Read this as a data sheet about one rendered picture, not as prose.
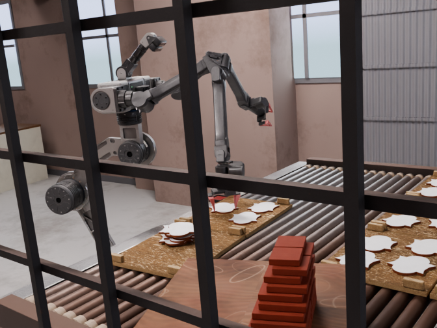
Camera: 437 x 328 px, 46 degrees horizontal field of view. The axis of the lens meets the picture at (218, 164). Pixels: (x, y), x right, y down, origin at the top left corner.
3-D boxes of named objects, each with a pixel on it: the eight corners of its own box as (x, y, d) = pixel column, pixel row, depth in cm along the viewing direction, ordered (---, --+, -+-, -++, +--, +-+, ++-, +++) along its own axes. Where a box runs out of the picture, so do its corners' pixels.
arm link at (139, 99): (216, 56, 247) (211, 48, 238) (229, 80, 243) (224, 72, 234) (137, 102, 254) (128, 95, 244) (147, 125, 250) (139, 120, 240)
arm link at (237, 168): (221, 153, 237) (216, 149, 229) (246, 152, 234) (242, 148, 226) (220, 179, 234) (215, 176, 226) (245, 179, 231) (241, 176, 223)
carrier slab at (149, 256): (107, 264, 191) (106, 260, 191) (175, 227, 224) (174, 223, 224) (184, 282, 172) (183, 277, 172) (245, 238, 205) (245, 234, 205)
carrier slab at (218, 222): (177, 226, 225) (177, 223, 224) (228, 199, 257) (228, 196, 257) (246, 238, 205) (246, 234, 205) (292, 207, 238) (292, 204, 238)
